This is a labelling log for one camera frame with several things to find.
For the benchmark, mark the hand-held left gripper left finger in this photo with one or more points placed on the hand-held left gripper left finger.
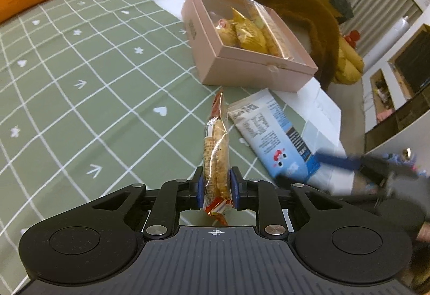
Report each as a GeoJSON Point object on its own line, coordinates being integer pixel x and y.
{"type": "Point", "coordinates": [200, 191]}

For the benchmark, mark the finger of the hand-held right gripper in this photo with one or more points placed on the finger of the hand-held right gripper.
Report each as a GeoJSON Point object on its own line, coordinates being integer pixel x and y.
{"type": "Point", "coordinates": [284, 180]}
{"type": "Point", "coordinates": [339, 160]}

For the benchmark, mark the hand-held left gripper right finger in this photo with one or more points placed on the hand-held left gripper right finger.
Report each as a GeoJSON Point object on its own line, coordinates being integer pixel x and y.
{"type": "Point", "coordinates": [234, 189]}

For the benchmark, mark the long rice cracker packet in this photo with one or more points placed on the long rice cracker packet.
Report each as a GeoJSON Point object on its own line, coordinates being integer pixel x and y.
{"type": "Point", "coordinates": [216, 154]}

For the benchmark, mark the blue snack packet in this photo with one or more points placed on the blue snack packet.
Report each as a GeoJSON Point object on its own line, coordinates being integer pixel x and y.
{"type": "Point", "coordinates": [268, 133]}

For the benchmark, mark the pink box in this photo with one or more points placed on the pink box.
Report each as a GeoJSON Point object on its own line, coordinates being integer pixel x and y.
{"type": "Point", "coordinates": [255, 73]}

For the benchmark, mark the gold snack packet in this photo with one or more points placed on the gold snack packet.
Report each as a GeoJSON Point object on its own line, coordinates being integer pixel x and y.
{"type": "Point", "coordinates": [250, 36]}

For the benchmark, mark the round bread packet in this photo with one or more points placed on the round bread packet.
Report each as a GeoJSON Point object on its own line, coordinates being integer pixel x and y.
{"type": "Point", "coordinates": [226, 34]}

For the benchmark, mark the person's right forearm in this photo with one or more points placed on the person's right forearm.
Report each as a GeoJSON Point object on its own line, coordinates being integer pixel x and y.
{"type": "Point", "coordinates": [425, 231]}

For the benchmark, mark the wooden cabinet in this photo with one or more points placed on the wooden cabinet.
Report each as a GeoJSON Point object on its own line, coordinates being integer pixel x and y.
{"type": "Point", "coordinates": [386, 107]}

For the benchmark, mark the yellow plush toy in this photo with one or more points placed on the yellow plush toy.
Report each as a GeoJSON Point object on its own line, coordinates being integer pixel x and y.
{"type": "Point", "coordinates": [349, 63]}

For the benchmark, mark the black television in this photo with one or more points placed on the black television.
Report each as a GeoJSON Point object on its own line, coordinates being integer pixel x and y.
{"type": "Point", "coordinates": [415, 63]}

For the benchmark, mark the brown plush toy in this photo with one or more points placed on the brown plush toy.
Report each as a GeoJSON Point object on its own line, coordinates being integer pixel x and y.
{"type": "Point", "coordinates": [302, 9]}

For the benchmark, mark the green checked tablecloth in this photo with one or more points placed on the green checked tablecloth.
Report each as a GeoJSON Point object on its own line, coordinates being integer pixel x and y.
{"type": "Point", "coordinates": [84, 63]}

